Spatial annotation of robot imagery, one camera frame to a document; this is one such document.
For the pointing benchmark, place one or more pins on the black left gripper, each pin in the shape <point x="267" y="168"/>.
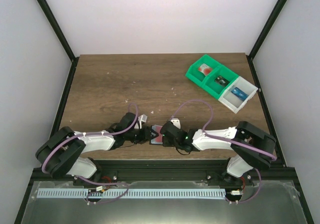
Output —
<point x="145" y="134"/>

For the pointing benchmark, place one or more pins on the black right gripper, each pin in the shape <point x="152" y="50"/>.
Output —
<point x="164" y="134"/>

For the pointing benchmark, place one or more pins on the red credit card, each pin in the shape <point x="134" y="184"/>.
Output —
<point x="158" y="139"/>

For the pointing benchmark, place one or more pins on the black leather card holder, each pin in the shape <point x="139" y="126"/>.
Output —
<point x="153" y="135"/>

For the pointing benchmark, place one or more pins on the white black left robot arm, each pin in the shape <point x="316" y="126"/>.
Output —
<point x="61" y="154"/>

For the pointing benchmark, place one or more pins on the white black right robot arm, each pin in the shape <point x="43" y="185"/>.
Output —
<point x="254" y="148"/>

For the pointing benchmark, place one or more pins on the dark green card in bin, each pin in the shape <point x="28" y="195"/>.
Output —
<point x="222" y="81"/>

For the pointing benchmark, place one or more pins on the red white card in bin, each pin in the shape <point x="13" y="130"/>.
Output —
<point x="205" y="69"/>

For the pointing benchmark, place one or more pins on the blue card in bin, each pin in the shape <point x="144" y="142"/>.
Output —
<point x="239" y="93"/>

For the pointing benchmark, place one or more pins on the green plastic bin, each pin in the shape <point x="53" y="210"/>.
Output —
<point x="197" y="77"/>
<point x="215" y="89"/>

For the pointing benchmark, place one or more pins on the white plastic bin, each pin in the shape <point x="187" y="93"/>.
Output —
<point x="231" y="101"/>

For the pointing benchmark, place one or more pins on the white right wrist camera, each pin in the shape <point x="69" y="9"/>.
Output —
<point x="176" y="122"/>

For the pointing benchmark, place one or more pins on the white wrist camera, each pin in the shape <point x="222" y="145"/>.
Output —
<point x="141" y="120"/>
<point x="176" y="122"/>

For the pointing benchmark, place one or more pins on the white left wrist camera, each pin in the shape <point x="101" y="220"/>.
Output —
<point x="141" y="120"/>

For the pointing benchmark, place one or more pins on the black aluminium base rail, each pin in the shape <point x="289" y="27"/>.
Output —
<point x="213" y="172"/>

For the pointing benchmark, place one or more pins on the white slotted cable duct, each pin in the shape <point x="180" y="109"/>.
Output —
<point x="133" y="193"/>

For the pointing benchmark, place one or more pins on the black frame post left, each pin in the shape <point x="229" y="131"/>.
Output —
<point x="56" y="28"/>

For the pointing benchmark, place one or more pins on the black frame post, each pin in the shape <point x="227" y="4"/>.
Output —
<point x="267" y="27"/>
<point x="56" y="28"/>

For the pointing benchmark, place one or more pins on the black frame post right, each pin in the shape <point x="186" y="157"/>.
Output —
<point x="267" y="27"/>

